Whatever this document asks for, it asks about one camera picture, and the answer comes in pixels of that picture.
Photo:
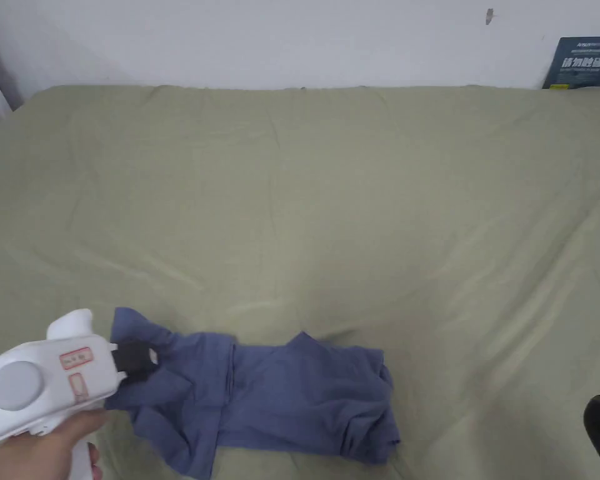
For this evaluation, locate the person's left hand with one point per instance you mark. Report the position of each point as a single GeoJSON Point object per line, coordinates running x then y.
{"type": "Point", "coordinates": [45, 450]}

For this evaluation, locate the dark blue shirt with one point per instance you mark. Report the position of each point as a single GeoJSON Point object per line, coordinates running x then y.
{"type": "Point", "coordinates": [280, 395]}

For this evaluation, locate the dark blue sign card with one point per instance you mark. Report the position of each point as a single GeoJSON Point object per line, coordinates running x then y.
{"type": "Point", "coordinates": [576, 62]}

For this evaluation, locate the bed with pale green sheet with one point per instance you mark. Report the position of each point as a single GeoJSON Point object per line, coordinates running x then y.
{"type": "Point", "coordinates": [330, 200]}

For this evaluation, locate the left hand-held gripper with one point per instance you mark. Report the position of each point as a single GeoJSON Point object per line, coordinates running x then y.
{"type": "Point", "coordinates": [40, 370]}

